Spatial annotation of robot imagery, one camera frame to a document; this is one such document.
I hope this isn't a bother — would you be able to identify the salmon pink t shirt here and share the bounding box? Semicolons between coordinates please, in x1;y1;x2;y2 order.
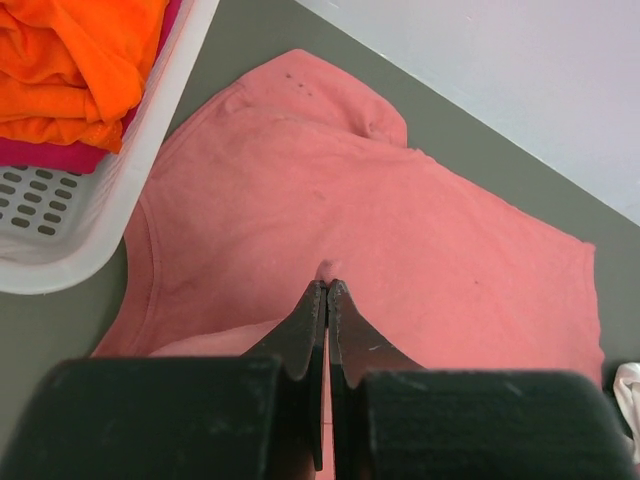
92;48;605;480

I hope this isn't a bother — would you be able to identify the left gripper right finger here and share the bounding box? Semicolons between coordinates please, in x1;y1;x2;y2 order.
327;280;422;479

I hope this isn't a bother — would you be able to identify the orange t shirt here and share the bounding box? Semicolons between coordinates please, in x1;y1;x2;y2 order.
1;1;167;153

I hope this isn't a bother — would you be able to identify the folded white t shirt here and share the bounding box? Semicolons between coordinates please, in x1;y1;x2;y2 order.
613;362;640;464

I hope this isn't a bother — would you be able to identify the magenta shirt in basket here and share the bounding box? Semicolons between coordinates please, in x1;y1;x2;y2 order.
1;0;182;174

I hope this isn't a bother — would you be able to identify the white plastic laundry basket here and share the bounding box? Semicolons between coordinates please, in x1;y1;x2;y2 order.
1;1;218;295

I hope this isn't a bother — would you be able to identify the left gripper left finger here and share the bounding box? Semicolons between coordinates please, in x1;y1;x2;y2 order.
244;281;328;473

